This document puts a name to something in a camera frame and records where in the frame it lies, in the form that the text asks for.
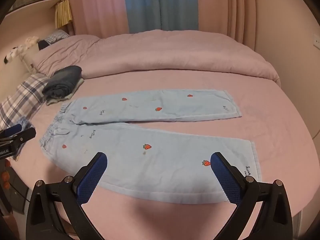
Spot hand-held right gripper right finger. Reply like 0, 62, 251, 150
210, 151, 293, 240

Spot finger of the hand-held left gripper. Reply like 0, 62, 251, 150
0, 124, 22, 139
0, 127, 37, 157

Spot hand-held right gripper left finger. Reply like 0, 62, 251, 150
26, 152, 108, 240

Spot light blue strawberry pants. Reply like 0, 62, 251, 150
39, 89, 262, 204

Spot blue denim cloth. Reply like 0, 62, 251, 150
12, 116, 32, 161

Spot orange object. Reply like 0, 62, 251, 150
2, 159, 11, 191

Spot plaid pillow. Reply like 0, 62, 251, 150
0, 73, 52, 130

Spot pale green folded cloth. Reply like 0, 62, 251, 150
46, 79, 85, 106

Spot bed with pink sheet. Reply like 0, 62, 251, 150
5, 69, 318, 233

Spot dark blue folded clothes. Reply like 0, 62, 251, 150
42, 65, 83, 98

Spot white plush toy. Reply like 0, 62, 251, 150
3, 36, 40, 64

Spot pink pillow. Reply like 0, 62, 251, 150
32, 34, 100, 77

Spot blue checked pillow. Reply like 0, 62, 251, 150
37, 29, 70, 51

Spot yellow tasselled cloth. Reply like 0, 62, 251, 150
55, 0, 73, 28

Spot pink duvet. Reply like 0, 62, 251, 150
81, 29, 281, 87

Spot pink curtain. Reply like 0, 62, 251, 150
197, 0, 258, 50
62, 0, 130, 36

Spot blue curtain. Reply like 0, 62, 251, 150
122, 0, 199, 33

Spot white wall shelf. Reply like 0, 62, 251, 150
7, 0, 63, 14

